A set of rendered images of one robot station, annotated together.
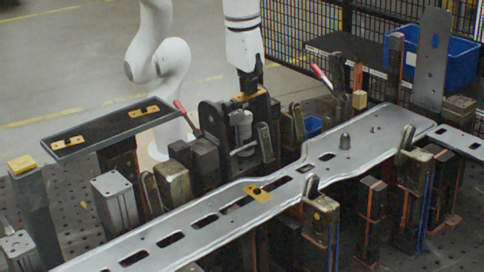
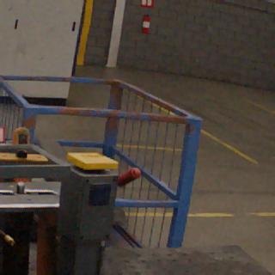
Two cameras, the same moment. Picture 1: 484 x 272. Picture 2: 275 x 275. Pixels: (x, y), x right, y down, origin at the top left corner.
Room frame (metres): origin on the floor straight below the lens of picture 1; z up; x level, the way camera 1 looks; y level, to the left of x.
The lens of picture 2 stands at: (2.38, 0.63, 1.42)
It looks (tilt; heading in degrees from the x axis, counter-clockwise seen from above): 13 degrees down; 182
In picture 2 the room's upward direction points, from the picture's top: 7 degrees clockwise
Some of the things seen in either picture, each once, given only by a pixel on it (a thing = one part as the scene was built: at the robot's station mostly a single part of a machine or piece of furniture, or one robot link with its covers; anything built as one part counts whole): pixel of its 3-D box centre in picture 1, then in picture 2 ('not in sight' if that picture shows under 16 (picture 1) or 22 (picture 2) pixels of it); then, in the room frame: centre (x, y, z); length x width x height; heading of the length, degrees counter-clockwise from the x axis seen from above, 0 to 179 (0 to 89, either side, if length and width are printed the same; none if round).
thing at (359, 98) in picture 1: (357, 140); not in sight; (1.64, -0.41, 0.88); 0.04 x 0.04 x 0.36; 36
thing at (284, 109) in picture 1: (289, 160); not in sight; (1.55, -0.17, 0.88); 0.11 x 0.09 x 0.37; 36
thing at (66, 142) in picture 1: (67, 141); (21, 155); (1.28, 0.44, 1.17); 0.08 x 0.04 x 0.01; 114
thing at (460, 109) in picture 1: (453, 148); not in sight; (1.55, -0.72, 0.88); 0.08 x 0.08 x 0.36; 36
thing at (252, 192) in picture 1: (257, 191); not in sight; (1.22, -0.04, 1.01); 0.08 x 0.04 x 0.01; 36
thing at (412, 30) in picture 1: (429, 55); not in sight; (1.83, -0.71, 1.10); 0.30 x 0.17 x 0.13; 35
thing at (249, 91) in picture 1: (253, 83); not in sight; (1.23, -0.05, 1.32); 0.03 x 0.03 x 0.07; 32
